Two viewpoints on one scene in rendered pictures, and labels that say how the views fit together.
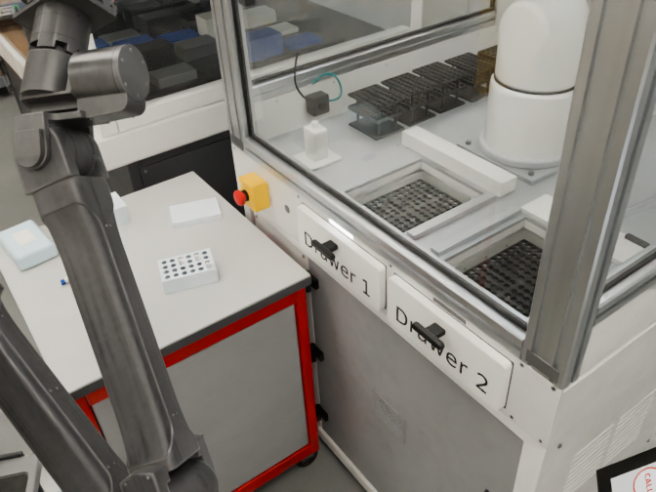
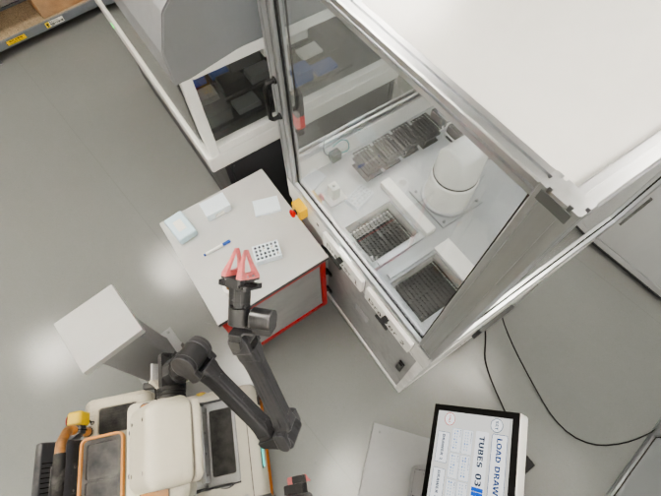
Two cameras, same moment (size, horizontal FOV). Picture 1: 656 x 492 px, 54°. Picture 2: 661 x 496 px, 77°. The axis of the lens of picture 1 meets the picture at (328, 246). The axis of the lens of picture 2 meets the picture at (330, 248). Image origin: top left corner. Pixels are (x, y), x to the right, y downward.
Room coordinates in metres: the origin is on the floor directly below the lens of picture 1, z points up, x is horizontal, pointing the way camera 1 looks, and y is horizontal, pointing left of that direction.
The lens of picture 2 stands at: (0.31, 0.03, 2.52)
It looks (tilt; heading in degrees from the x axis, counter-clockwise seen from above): 63 degrees down; 0
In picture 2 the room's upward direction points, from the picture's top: 1 degrees counter-clockwise
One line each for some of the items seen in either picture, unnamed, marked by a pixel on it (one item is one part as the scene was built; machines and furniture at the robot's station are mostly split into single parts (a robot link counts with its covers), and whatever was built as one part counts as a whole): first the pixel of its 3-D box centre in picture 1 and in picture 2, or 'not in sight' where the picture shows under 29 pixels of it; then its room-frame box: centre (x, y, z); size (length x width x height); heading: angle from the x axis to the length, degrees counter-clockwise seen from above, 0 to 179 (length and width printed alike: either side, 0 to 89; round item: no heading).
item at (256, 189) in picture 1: (253, 192); (299, 209); (1.33, 0.18, 0.88); 0.07 x 0.05 x 0.07; 34
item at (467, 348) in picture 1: (442, 339); (388, 319); (0.81, -0.20, 0.87); 0.29 x 0.02 x 0.11; 34
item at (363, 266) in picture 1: (338, 255); (343, 261); (1.07, -0.02, 0.87); 0.29 x 0.02 x 0.11; 34
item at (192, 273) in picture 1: (187, 270); (267, 252); (1.16, 0.33, 0.78); 0.12 x 0.08 x 0.04; 108
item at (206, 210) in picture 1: (195, 212); (267, 206); (1.42, 0.35, 0.77); 0.13 x 0.09 x 0.02; 105
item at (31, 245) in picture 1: (26, 244); (181, 227); (1.30, 0.75, 0.78); 0.15 x 0.10 x 0.04; 40
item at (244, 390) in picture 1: (171, 365); (255, 271); (1.24, 0.46, 0.38); 0.62 x 0.58 x 0.76; 34
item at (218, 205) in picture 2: (100, 214); (215, 207); (1.41, 0.59, 0.79); 0.13 x 0.09 x 0.05; 123
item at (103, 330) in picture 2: not in sight; (135, 346); (0.82, 1.05, 0.38); 0.30 x 0.30 x 0.76; 41
